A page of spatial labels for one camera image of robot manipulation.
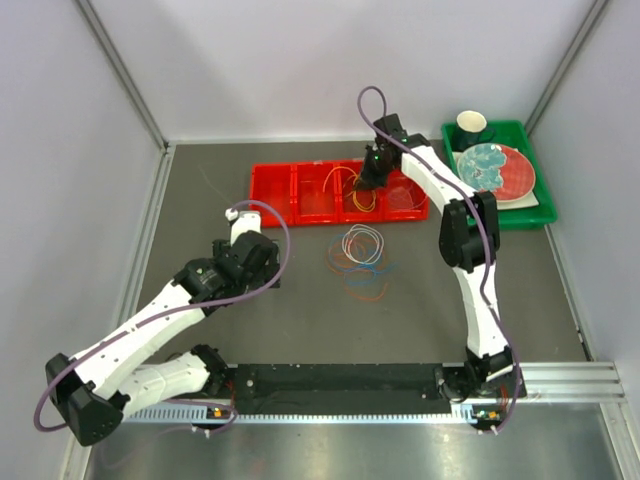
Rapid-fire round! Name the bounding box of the yellow cable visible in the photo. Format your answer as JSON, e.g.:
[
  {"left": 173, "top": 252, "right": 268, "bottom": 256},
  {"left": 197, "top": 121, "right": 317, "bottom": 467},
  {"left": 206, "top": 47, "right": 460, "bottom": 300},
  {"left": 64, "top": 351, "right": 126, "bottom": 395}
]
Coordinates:
[{"left": 322, "top": 167, "right": 380, "bottom": 212}]

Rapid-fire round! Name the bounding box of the clear thin cable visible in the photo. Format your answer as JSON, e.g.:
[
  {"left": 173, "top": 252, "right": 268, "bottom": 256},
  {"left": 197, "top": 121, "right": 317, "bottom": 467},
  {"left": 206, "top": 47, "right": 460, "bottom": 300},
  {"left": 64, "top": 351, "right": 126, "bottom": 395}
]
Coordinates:
[{"left": 389, "top": 179, "right": 421, "bottom": 211}]

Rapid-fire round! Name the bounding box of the white cable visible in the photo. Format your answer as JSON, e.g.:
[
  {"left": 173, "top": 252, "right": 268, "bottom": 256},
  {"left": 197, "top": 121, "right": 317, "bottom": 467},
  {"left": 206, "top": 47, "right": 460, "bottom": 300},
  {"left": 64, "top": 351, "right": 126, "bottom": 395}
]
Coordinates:
[{"left": 342, "top": 223, "right": 386, "bottom": 265}]

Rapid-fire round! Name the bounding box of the blue cable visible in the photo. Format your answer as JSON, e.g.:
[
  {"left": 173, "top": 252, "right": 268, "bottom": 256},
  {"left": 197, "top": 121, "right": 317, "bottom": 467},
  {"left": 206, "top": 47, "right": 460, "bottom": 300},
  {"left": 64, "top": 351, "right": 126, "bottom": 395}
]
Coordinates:
[{"left": 332, "top": 239, "right": 401, "bottom": 289}]

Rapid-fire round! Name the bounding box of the orange cable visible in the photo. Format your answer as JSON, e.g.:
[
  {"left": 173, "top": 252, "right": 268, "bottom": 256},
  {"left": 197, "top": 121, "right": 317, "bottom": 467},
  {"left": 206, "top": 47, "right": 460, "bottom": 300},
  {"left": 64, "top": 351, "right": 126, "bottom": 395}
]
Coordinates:
[{"left": 324, "top": 234, "right": 391, "bottom": 303}]

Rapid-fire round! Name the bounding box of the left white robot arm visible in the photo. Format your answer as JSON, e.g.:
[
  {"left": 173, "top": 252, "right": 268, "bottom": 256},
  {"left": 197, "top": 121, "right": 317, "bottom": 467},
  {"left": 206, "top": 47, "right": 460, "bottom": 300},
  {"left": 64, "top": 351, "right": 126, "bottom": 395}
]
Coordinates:
[{"left": 41, "top": 202, "right": 289, "bottom": 447}]

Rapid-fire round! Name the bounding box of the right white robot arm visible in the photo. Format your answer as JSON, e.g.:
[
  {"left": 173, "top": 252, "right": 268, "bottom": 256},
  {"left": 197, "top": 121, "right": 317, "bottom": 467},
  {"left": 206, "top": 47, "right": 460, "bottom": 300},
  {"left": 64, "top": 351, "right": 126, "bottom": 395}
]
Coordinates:
[{"left": 358, "top": 114, "right": 522, "bottom": 396}]

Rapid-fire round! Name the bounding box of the red bin far left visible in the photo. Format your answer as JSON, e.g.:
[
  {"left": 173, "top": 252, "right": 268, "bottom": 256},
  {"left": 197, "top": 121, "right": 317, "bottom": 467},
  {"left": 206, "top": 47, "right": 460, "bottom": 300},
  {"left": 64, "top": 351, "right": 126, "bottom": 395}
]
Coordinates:
[{"left": 249, "top": 163, "right": 294, "bottom": 226}]

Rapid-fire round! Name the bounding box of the dark green paper cup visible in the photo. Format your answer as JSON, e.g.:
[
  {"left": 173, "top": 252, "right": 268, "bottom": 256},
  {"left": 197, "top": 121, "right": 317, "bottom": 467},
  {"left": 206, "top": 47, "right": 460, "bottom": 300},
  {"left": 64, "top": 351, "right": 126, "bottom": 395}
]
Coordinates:
[{"left": 452, "top": 110, "right": 496, "bottom": 151}]

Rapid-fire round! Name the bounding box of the blue patterned plate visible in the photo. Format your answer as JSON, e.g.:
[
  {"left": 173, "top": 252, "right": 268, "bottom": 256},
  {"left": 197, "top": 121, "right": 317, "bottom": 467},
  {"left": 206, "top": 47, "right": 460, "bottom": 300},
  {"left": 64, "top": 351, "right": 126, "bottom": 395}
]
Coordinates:
[{"left": 457, "top": 143, "right": 507, "bottom": 191}]

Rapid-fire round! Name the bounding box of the green plastic tray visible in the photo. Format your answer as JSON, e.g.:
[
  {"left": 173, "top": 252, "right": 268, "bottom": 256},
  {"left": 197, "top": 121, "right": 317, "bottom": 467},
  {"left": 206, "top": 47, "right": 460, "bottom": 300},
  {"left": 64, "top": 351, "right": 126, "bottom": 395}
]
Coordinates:
[{"left": 441, "top": 120, "right": 557, "bottom": 230}]

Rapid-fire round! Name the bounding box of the red round plate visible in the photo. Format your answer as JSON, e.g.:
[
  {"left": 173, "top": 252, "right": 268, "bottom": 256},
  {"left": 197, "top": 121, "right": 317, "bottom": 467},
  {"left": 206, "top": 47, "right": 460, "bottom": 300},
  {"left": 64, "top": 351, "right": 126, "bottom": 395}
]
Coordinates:
[{"left": 493, "top": 144, "right": 536, "bottom": 203}]

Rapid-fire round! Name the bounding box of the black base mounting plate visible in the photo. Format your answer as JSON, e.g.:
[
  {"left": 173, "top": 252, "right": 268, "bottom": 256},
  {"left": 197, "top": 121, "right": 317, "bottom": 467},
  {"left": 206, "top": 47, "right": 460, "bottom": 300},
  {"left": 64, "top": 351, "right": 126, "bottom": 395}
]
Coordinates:
[{"left": 227, "top": 363, "right": 451, "bottom": 414}]

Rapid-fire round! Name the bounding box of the white square board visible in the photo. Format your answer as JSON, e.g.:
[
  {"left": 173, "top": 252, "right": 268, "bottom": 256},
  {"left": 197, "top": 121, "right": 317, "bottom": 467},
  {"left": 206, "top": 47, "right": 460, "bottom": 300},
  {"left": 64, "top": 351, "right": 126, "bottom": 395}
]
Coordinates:
[{"left": 497, "top": 192, "right": 539, "bottom": 211}]

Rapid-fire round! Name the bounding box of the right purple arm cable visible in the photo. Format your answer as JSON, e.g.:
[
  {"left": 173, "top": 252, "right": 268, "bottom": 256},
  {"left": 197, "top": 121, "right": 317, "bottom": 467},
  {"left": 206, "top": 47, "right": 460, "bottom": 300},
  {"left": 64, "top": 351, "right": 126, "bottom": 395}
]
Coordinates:
[{"left": 357, "top": 86, "right": 521, "bottom": 435}]

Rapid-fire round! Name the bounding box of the slotted grey cable duct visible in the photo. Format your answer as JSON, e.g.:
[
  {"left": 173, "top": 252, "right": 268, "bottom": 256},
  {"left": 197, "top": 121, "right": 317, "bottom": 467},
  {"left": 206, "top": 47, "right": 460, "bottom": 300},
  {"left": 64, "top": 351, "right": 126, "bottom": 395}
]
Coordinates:
[{"left": 125, "top": 402, "right": 477, "bottom": 427}]

